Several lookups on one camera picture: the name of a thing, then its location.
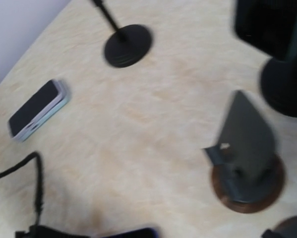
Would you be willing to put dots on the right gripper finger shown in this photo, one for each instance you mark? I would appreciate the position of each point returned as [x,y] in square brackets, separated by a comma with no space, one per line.
[45,232]

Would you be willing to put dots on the blue phone black screen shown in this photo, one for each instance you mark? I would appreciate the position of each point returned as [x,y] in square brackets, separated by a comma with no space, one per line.
[138,233]

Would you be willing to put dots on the black pole phone stand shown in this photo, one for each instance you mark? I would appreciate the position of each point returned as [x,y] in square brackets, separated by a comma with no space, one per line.
[128,44]
[278,86]

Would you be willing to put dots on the teal phone black screen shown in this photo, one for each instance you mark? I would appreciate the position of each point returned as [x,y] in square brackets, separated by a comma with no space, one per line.
[268,25]

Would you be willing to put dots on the phone in white case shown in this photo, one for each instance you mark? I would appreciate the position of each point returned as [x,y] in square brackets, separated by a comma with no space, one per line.
[48,100]

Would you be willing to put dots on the black folding stand left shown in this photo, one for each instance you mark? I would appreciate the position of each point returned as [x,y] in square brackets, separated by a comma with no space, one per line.
[247,173]

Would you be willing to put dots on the black folding stand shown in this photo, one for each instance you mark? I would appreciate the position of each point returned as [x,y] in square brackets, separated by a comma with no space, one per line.
[247,173]
[286,229]

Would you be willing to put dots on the black folding stand right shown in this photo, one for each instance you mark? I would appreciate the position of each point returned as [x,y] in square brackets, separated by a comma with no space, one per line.
[286,229]

